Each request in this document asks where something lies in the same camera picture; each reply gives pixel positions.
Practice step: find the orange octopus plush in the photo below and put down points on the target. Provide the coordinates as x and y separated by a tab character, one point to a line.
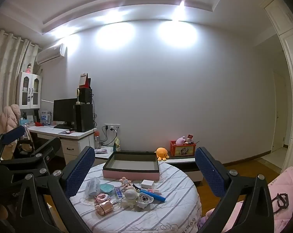
161	153

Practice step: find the pink storage box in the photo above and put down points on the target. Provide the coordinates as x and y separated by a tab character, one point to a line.
132	166

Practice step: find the black speaker box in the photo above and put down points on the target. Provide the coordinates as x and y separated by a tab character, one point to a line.
85	95

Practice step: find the black folding frame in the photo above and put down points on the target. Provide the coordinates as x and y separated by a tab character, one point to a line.
280	200

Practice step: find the white glass-door cabinet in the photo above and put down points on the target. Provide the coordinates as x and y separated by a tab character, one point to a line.
28	91

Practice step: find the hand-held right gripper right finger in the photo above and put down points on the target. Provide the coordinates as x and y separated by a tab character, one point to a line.
209	172

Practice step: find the rose gold tin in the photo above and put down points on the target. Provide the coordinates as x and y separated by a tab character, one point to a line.
104	208

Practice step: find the orange-capped water bottle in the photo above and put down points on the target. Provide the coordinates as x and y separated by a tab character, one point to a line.
97	140

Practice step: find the white desk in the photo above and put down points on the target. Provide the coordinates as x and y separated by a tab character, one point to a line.
73	140

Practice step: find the blue and white box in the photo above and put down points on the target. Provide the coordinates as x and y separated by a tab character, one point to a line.
45	117

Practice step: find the low white side cabinet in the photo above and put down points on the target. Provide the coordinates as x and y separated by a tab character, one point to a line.
104	154

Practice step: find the red desk calendar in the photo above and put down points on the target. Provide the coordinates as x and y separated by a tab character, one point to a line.
84	80

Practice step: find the pink flat packet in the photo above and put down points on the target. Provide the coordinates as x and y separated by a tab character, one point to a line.
100	150

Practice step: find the white wall outlet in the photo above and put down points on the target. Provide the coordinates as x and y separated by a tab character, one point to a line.
112	127

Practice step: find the yellow snack bag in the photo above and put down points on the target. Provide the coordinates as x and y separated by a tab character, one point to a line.
116	145

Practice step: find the small pink doll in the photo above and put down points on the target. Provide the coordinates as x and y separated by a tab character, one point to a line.
28	68

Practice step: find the blue tube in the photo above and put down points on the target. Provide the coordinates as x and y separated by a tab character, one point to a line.
157	197

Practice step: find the black keyboard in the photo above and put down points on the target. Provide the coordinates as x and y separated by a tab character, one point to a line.
63	127

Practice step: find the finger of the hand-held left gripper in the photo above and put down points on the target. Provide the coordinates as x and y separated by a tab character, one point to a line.
48	146
13	132

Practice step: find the teal round case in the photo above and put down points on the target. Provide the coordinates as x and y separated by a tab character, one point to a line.
107	188

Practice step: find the striped white tablecloth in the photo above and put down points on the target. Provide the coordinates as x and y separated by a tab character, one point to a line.
161	213

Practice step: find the black computer tower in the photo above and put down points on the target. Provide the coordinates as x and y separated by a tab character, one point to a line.
84	117

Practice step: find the beige curtain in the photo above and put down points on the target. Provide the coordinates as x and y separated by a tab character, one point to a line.
8	77

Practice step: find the white patterned dish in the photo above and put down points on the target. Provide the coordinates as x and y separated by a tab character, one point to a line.
145	199

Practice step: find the white charger block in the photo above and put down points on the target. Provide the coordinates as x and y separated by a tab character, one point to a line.
146	183

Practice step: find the clear glass bottle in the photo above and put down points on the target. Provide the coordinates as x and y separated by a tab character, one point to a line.
116	202

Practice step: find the white air conditioner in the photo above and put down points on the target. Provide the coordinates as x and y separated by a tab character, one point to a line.
50	54

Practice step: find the clear packet of blue masks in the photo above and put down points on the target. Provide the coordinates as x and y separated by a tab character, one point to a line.
93	186

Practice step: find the low dark-topped bench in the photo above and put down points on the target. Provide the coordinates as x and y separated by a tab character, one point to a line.
185	165

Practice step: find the pink and white pen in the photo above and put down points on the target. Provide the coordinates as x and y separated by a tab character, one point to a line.
153	190

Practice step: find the black computer monitor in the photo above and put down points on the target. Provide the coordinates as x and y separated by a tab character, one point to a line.
64	110

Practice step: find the white door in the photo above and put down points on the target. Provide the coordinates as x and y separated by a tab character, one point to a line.
278	111

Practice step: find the small yellow desk fan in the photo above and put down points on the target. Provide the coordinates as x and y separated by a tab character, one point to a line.
77	93

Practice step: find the white astronaut figure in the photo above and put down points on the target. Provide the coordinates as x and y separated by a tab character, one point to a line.
130	197

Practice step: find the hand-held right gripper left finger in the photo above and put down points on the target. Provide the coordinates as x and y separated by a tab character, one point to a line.
80	173

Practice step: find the pink plush toy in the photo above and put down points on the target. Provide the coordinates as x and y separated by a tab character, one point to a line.
180	140

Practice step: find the small pink figurine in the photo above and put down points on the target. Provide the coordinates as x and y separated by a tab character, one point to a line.
125	181
128	187

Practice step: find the pink quilt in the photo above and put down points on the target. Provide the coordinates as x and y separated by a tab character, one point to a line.
287	182

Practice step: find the red storage crate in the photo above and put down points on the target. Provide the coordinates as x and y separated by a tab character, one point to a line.
183	149

